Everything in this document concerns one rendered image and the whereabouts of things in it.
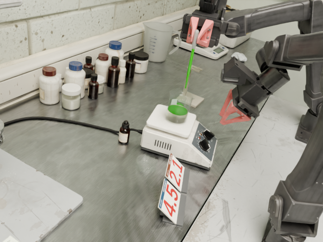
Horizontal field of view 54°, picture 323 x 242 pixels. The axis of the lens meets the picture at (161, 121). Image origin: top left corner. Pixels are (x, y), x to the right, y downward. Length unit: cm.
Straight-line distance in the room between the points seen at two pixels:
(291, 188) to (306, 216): 6
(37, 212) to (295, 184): 50
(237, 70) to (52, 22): 63
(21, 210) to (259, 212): 53
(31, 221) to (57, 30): 68
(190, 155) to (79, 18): 66
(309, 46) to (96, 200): 54
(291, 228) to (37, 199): 51
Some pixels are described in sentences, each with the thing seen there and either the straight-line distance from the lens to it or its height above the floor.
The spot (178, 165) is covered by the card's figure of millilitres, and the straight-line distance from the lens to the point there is 82.
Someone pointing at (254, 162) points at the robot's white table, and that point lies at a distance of 96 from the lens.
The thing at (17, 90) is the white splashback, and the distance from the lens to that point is 105.
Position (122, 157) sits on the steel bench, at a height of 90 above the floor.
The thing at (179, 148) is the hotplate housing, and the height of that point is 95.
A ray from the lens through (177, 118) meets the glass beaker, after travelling 84.
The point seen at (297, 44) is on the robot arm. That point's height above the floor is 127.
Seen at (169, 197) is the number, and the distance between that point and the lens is 73.
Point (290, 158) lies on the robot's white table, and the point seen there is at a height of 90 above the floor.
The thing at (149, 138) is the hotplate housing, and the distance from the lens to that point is 85.
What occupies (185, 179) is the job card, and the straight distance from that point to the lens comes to 82.
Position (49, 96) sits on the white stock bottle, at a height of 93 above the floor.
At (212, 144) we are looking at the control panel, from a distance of 91.
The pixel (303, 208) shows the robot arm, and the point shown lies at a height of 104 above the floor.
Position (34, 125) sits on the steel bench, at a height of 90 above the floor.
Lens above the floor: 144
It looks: 32 degrees down
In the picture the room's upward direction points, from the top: 12 degrees clockwise
